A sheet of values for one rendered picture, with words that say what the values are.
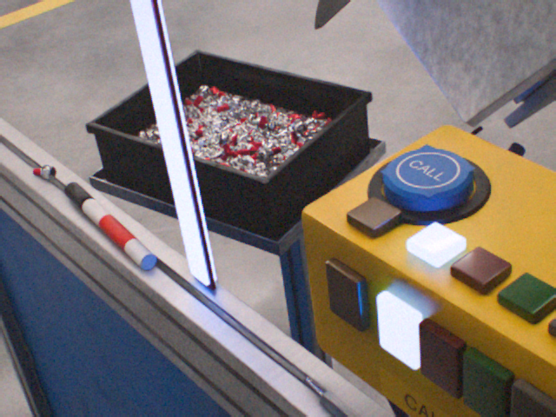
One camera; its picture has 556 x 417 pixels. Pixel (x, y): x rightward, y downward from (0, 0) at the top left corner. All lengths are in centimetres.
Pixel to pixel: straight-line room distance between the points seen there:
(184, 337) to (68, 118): 210
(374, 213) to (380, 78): 234
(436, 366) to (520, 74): 40
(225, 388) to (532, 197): 35
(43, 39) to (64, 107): 50
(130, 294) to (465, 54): 33
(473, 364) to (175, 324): 40
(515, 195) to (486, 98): 34
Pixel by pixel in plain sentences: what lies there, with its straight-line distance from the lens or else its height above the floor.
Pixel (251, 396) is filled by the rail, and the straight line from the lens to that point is 69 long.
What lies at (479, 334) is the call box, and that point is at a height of 106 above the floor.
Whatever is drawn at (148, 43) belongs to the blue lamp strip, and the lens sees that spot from 63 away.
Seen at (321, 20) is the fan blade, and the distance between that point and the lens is 94.
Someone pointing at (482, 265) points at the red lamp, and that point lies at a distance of 39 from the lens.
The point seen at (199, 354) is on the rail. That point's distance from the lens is 73.
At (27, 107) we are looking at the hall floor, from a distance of 293.
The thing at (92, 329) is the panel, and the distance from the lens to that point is 102.
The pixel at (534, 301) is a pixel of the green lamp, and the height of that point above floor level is 108.
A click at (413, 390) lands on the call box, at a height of 101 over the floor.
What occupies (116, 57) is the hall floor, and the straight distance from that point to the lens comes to 309.
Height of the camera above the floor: 133
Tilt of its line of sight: 36 degrees down
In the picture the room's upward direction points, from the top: 8 degrees counter-clockwise
